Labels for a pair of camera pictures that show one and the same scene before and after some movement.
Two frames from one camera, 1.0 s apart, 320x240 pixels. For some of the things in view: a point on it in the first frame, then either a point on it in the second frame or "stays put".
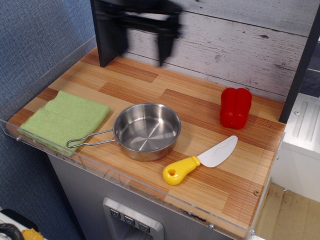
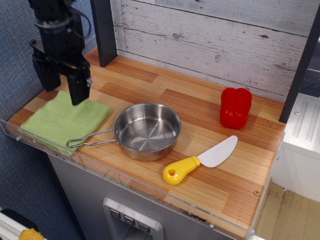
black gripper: [167, 24] to [61, 46]
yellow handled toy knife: [174, 172] stays put
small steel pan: [143, 131] stays put
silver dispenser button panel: [125, 222] stays put
